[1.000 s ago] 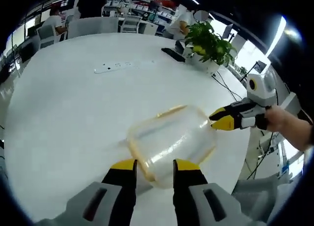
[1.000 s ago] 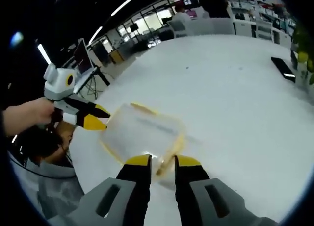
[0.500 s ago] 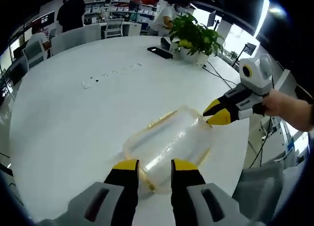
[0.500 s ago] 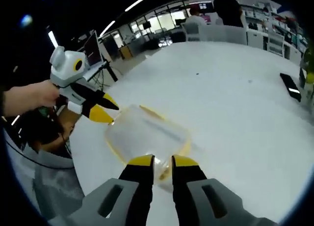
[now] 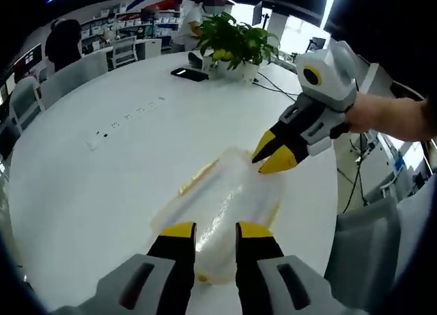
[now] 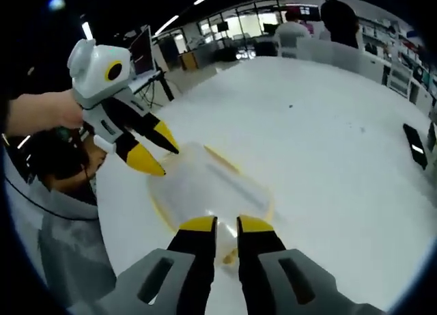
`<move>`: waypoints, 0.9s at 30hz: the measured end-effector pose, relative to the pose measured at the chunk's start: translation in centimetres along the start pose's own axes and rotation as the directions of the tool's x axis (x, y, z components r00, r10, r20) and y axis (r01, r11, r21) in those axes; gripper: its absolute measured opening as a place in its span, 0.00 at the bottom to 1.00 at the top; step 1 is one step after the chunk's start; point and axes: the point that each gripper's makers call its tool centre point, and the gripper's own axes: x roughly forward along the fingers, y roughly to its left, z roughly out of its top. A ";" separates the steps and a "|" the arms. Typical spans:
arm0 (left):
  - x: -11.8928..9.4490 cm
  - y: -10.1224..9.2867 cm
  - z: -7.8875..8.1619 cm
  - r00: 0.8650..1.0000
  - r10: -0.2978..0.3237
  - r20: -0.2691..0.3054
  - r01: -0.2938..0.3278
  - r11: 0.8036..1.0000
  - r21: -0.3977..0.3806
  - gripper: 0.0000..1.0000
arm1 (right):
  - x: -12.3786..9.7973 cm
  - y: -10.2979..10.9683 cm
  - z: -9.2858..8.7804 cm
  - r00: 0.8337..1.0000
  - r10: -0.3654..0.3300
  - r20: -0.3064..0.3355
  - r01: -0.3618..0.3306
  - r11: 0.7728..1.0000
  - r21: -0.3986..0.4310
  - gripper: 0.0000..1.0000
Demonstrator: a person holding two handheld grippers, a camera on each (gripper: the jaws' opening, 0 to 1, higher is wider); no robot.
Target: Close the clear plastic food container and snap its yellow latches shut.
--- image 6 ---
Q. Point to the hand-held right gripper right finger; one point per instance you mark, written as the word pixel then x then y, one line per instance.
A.
pixel 269 270

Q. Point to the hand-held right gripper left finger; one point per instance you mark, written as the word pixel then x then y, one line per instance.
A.
pixel 184 270

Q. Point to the black phone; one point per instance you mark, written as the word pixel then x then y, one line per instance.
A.
pixel 414 146

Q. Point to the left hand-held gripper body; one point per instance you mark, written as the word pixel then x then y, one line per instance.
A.
pixel 99 72

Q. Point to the person's left hand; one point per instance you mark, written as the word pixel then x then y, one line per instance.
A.
pixel 59 111

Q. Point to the storage shelf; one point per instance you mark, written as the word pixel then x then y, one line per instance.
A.
pixel 399 58

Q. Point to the clear container with yellow buckle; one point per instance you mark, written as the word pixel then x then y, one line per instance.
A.
pixel 211 192

